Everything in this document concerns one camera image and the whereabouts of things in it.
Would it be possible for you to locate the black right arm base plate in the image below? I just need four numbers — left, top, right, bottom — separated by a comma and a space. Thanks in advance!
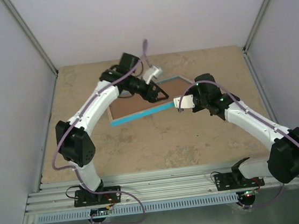
211, 171, 265, 191

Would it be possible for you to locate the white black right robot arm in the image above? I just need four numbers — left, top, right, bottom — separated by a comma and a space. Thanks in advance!
183, 74, 299, 187

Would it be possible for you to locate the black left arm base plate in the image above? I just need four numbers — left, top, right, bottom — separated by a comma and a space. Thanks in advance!
74, 185, 121, 208

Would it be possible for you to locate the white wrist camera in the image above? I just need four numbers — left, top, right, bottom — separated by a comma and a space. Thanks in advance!
173, 94, 195, 112
142, 66, 163, 85

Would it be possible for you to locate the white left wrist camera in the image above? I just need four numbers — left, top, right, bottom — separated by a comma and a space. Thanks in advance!
142, 66, 163, 85

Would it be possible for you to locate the right aluminium corner post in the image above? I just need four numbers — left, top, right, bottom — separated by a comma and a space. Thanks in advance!
237, 0, 295, 53

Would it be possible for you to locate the teal wooden picture frame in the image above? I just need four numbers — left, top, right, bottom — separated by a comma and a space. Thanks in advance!
107, 75, 192, 126

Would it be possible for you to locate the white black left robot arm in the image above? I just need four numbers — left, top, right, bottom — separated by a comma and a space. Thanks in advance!
56, 53, 169, 204

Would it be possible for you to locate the aluminium mounting rail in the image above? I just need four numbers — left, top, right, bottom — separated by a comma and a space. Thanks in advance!
21, 153, 299, 215

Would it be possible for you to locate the aluminium corner post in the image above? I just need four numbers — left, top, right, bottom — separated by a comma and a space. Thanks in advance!
237, 0, 295, 53
1, 0, 59, 77

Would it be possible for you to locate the left aluminium corner post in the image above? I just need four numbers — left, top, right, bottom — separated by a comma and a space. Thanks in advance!
1, 0, 59, 77

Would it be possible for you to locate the brown cardboard backing board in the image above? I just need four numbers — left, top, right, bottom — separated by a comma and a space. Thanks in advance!
108, 76, 190, 121

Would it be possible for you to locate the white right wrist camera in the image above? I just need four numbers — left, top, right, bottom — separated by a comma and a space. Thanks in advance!
173, 94, 195, 112

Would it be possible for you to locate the light blue slotted cable duct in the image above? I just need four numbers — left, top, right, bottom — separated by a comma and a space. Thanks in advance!
37, 193, 239, 224

